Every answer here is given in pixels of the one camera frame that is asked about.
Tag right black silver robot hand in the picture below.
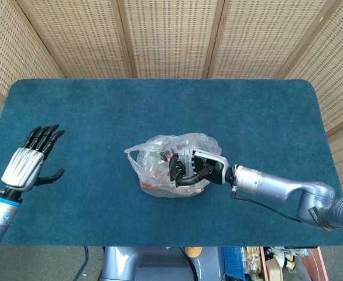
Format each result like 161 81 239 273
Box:
168 149 236 188

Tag blue plastic crate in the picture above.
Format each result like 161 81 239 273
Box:
222 246 246 281

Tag blue floor cable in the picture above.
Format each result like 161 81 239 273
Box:
73 246 90 281

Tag pink box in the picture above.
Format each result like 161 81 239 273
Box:
301 247 329 281

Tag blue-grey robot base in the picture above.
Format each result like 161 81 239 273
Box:
100 246 227 281

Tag light wooden board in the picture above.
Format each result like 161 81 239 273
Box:
265 257 283 281

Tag black base cable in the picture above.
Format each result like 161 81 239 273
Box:
179 247 198 281

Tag white plush toy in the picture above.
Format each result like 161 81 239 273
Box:
266 246 297 270

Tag clear bottles with labels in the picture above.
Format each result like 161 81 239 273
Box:
245 246 262 281

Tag clear plastic bag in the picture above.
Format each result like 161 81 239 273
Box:
124 132 222 199

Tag orange-label bottle with yellow cap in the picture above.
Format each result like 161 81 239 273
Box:
171 184 204 196

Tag blue table mat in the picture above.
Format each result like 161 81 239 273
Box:
0 78 343 247

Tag orange round object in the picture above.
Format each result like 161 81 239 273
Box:
184 246 203 258

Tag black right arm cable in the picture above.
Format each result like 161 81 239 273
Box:
231 189 303 223

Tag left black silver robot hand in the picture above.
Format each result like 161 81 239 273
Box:
1 124 66 193

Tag woven bamboo folding screen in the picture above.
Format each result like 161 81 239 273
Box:
0 0 343 188

